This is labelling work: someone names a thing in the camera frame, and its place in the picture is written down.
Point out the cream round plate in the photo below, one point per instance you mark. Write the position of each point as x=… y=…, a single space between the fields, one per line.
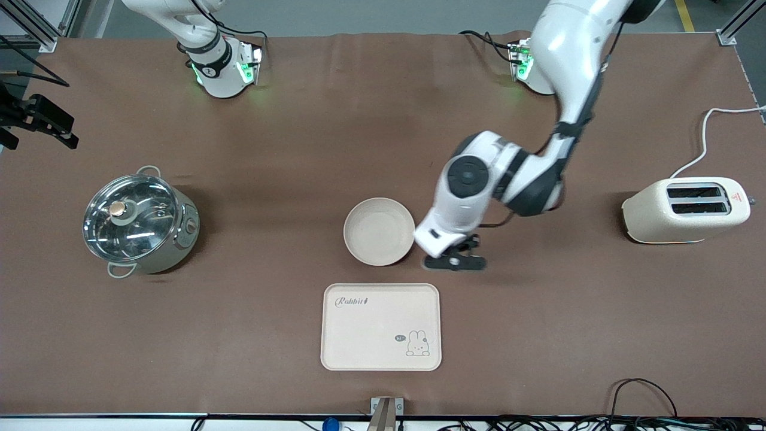
x=379 y=233

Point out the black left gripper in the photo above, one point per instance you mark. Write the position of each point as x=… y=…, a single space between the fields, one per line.
x=469 y=243

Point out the aluminium frame profile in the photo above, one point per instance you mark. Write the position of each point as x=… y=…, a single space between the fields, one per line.
x=739 y=24
x=36 y=27

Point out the glass pot lid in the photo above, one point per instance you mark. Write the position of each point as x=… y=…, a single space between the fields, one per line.
x=128 y=218

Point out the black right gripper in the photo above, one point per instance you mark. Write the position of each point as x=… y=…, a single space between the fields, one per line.
x=24 y=112

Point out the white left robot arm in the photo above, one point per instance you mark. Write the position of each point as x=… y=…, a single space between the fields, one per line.
x=568 y=54

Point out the blue round cap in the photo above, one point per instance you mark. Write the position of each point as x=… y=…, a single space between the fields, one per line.
x=330 y=425

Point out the grey electric cooking pot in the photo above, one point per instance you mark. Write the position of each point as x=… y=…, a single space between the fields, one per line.
x=182 y=236

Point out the brown table cover cloth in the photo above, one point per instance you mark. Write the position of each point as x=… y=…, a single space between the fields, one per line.
x=269 y=179

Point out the cream rabbit print tray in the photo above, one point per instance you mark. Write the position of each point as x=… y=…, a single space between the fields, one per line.
x=371 y=329

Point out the cream two-slot toaster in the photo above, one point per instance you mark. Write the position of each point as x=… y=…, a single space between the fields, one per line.
x=664 y=222

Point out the metal table edge bracket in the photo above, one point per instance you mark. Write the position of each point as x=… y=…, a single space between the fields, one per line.
x=386 y=413

